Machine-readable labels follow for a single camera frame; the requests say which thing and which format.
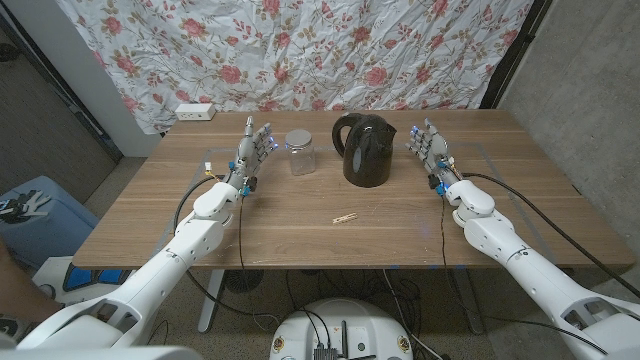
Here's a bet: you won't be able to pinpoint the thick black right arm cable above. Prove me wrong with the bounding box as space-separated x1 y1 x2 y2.
462 171 640 300

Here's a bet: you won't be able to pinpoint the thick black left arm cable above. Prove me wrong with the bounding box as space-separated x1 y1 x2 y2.
173 174 281 326

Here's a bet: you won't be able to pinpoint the white robot mobile base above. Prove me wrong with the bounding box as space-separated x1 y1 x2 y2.
269 298 415 360

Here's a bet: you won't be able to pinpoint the grey table leg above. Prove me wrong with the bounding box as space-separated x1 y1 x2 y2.
449 268 485 335

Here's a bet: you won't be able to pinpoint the thin black right hand cable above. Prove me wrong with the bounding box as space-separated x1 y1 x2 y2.
438 194 609 357

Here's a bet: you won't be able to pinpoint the clear jar with metal lid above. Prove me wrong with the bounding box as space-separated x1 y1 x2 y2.
284 129 317 177

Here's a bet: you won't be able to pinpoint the floral backdrop sheet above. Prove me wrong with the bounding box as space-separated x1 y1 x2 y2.
54 0 535 135

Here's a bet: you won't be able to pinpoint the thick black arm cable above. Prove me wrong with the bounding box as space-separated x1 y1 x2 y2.
462 171 640 300
173 174 281 326

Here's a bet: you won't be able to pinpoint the thin black left hand cable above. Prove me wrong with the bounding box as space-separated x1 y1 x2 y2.
237 193 248 271

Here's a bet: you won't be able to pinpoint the black electric kettle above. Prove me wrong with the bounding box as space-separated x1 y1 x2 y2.
331 112 398 189

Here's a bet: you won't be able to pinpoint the white board with blue patches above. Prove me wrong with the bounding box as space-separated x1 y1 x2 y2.
32 255 136 306

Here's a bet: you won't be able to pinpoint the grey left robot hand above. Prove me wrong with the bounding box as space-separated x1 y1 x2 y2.
223 115 280 197

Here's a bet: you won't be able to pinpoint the black and white gloves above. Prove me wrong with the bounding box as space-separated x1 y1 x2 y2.
0 189 52 225

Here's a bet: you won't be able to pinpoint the black backdrop stand pole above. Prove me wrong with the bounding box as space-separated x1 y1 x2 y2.
479 0 554 110

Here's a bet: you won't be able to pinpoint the white table leg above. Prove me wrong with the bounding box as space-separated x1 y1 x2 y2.
197 268 226 334

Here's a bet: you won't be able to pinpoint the white power strip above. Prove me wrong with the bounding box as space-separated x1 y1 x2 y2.
174 102 217 122

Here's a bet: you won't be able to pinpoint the blue storage bin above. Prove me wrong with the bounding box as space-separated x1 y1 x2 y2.
0 174 100 269

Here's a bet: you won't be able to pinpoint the thin black hand cable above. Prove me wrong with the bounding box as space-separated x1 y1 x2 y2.
438 194 609 357
237 193 248 271

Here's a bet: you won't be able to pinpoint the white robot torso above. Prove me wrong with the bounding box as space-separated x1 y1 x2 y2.
0 344 204 360

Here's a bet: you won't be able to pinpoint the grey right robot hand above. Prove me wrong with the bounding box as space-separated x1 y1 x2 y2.
404 117 464 197

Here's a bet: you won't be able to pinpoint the black round fan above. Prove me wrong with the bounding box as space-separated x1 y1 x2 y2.
223 269 265 294

